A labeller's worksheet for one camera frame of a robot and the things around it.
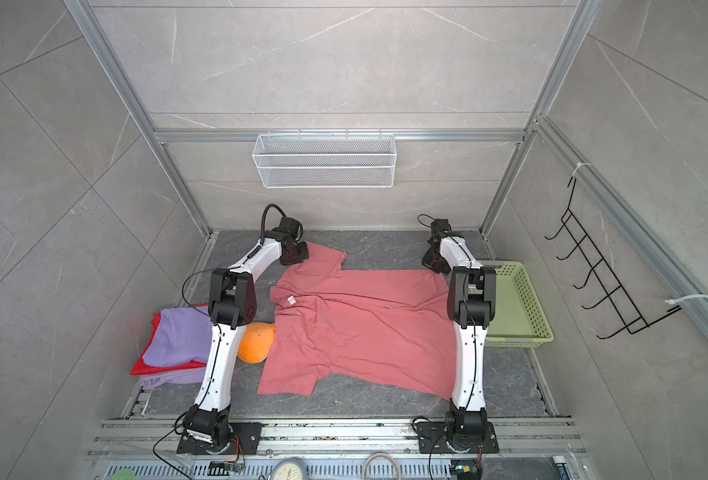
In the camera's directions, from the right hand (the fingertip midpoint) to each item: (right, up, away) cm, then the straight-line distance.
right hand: (434, 264), depth 109 cm
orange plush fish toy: (-57, -21, -28) cm, 67 cm away
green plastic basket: (+24, -18, -14) cm, 33 cm away
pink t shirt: (-20, -20, -16) cm, 33 cm away
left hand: (-49, +5, +2) cm, 49 cm away
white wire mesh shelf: (-40, +36, -9) cm, 54 cm away
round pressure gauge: (-43, -45, -43) cm, 76 cm away
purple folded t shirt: (-77, -19, -27) cm, 84 cm away
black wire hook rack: (+28, -9, -49) cm, 57 cm away
